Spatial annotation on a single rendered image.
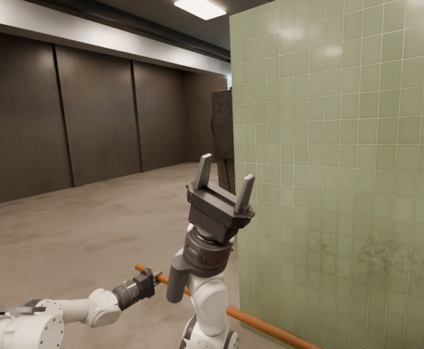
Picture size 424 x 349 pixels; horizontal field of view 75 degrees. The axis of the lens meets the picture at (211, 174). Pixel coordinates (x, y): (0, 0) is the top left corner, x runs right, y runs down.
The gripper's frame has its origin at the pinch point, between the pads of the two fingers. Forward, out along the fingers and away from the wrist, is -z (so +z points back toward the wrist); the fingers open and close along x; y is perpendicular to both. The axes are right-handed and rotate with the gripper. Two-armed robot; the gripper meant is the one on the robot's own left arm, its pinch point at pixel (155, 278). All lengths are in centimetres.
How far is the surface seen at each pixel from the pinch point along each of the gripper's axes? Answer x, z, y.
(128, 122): -96, -581, -883
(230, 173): 18, -308, -187
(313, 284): 55, -120, 23
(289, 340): -1, 0, 59
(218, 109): -87, -279, -183
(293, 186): -16, -119, 8
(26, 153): -15, -204, -845
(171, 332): 118, -75, -88
